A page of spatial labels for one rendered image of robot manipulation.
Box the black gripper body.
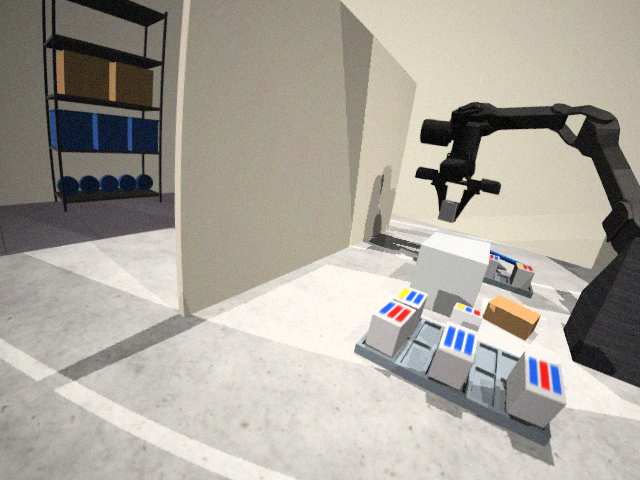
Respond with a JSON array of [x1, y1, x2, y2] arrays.
[[415, 148, 501, 195]]

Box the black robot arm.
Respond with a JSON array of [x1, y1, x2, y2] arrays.
[[420, 102, 640, 254]]

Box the tan cardboard box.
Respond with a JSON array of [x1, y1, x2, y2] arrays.
[[483, 295, 541, 340]]

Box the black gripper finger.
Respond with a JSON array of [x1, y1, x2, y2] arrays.
[[455, 190, 480, 219], [431, 182, 448, 212]]

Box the grey slotted rack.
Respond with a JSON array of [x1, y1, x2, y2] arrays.
[[354, 317, 551, 447]]

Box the blue flat bar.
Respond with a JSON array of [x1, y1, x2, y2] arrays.
[[490, 250, 520, 265]]

